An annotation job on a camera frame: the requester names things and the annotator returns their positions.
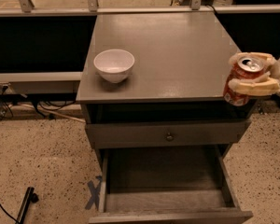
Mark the grey wooden drawer cabinet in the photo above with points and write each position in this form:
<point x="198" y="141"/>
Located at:
<point x="157" y="109"/>

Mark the round metal drawer knob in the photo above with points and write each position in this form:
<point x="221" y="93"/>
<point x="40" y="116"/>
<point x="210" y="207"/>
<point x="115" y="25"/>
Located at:
<point x="169" y="137"/>

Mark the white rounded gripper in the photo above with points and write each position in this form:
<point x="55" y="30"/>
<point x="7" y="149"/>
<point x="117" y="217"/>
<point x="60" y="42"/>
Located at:
<point x="262" y="86"/>

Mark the open grey middle drawer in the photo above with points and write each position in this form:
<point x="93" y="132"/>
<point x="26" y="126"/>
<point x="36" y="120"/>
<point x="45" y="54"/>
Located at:
<point x="167" y="185"/>

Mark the white ceramic bowl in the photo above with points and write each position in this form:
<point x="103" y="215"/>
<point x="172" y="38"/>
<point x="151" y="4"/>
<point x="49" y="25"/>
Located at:
<point x="114" y="65"/>

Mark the closed grey top drawer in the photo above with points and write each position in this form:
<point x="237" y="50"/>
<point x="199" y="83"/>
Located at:
<point x="152" y="134"/>

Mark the black bar on floor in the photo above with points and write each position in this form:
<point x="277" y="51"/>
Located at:
<point x="29" y="197"/>

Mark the red coke can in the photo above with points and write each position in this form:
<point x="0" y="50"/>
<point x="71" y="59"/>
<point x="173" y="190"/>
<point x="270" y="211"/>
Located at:
<point x="242" y="72"/>

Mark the metal railing frame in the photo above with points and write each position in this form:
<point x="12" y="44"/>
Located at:
<point x="37" y="10"/>

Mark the blue tape cross mark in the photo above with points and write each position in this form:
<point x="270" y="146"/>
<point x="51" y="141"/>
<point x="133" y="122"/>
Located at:
<point x="95" y="193"/>

